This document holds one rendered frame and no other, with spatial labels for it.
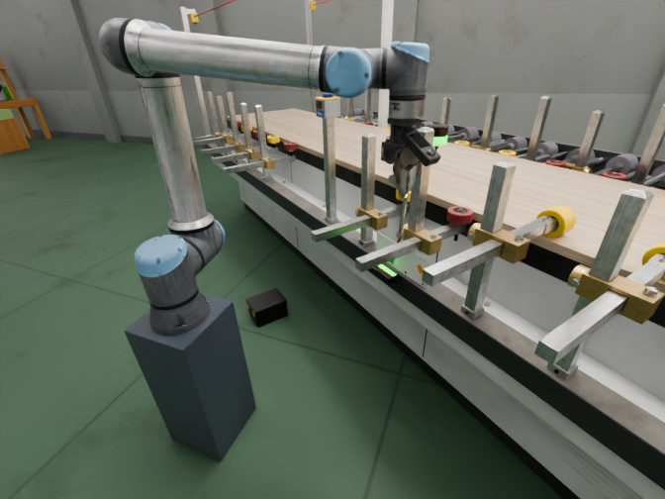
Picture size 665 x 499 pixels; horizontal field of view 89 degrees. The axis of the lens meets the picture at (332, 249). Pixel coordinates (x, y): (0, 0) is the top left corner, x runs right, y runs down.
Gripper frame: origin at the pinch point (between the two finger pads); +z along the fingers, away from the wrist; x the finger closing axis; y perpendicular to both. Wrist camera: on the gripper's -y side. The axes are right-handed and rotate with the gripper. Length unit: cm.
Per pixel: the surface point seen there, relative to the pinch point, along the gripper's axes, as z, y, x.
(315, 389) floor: 101, 29, 19
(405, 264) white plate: 27.2, 2.8, -5.3
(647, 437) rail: 31, -65, -5
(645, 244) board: 11, -44, -46
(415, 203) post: 4.9, 1.7, -6.0
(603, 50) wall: -28, 126, -387
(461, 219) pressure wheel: 11.9, -4.7, -20.8
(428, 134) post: -15.3, 0.5, -7.5
